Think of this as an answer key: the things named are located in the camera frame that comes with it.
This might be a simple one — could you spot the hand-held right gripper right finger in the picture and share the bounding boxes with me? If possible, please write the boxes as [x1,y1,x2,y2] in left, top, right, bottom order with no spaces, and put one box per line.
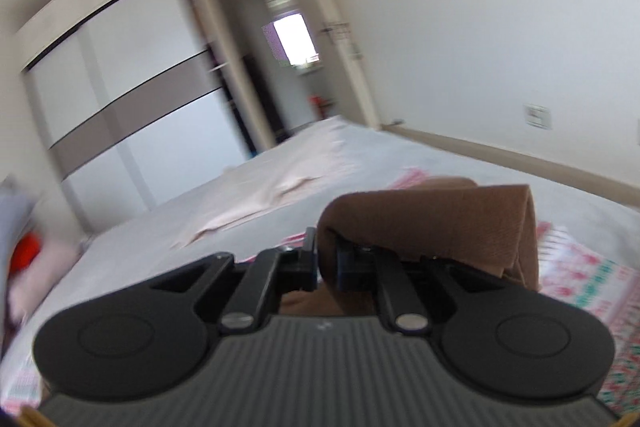
[336,239,501,335]

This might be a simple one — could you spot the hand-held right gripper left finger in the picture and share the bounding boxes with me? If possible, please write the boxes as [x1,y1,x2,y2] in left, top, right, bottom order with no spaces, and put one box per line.
[150,227,321,335]

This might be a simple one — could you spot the brown jacket with fur collar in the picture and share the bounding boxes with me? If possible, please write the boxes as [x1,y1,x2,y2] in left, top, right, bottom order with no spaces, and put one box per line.
[280,177,541,315]

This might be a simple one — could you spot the white folded cloth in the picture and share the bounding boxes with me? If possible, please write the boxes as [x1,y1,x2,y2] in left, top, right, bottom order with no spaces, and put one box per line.
[170,117,361,250]

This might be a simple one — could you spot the small red object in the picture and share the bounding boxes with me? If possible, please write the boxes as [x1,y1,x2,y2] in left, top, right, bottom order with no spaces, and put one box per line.
[310,94,333,118]

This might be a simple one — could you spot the grey sheeted bed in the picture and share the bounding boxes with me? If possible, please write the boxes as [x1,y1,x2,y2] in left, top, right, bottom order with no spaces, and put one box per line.
[0,114,640,410]

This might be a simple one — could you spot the white door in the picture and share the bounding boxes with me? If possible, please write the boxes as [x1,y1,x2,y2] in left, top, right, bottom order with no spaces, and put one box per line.
[320,0,383,130]

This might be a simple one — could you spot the white and grey wardrobe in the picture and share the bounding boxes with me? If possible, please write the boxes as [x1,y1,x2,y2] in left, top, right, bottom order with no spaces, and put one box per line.
[20,0,251,233]

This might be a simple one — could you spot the striped patterned blanket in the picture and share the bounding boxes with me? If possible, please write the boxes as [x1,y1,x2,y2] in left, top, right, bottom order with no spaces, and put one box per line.
[0,167,640,410]

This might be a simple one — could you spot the pink pillow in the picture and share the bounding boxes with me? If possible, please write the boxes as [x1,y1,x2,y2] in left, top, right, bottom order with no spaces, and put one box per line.
[7,239,81,323]

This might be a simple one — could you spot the orange plush toy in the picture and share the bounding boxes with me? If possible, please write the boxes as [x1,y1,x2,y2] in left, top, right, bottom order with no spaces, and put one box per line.
[12,232,42,275]

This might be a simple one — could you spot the blue-grey pillow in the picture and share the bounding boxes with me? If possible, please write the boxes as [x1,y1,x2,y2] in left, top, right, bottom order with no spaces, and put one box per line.
[0,177,36,288]

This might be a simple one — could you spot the white wall socket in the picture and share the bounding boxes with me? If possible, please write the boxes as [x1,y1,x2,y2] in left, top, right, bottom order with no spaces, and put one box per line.
[522,104,553,130]

